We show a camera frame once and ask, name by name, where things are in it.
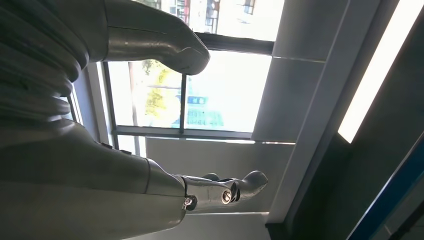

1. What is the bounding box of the ceiling light strip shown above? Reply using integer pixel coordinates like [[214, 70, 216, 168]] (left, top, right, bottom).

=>
[[337, 0, 424, 144]]

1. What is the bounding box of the dark window frame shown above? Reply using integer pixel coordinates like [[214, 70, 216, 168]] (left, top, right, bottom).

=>
[[66, 31, 276, 157]]

